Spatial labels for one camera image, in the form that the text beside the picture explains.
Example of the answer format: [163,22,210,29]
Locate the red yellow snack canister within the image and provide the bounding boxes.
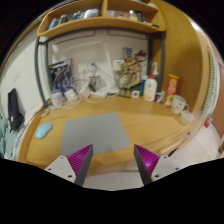
[164,74,179,107]

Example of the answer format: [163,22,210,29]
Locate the blue package on wall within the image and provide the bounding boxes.
[49,59,73,94]

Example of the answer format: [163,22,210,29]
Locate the white power adapter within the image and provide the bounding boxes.
[64,89,77,101]

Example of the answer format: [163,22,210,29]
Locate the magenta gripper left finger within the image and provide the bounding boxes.
[44,143,94,187]

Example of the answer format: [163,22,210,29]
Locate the small white cube clock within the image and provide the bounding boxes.
[131,91,140,98]

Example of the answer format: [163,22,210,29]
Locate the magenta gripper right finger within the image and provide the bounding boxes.
[133,143,182,186]

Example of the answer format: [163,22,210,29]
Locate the white mug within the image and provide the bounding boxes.
[171,95,189,114]

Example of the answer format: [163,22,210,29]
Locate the black bag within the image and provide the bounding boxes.
[8,88,23,131]

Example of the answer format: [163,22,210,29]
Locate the light blue computer mouse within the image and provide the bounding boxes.
[36,123,53,139]

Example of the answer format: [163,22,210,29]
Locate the grey mouse pad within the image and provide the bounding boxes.
[60,113,130,156]

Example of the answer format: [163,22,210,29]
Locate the cluttered item rack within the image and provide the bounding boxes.
[118,47,147,98]

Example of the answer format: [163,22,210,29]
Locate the wooden wall shelf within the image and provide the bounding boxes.
[37,0,166,38]

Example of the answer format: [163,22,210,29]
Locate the white spray bottle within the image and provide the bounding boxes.
[143,62,158,102]

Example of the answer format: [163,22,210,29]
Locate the small white bowl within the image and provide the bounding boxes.
[180,110,194,125]

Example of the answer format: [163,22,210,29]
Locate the tangled white cables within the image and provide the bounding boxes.
[49,63,121,109]

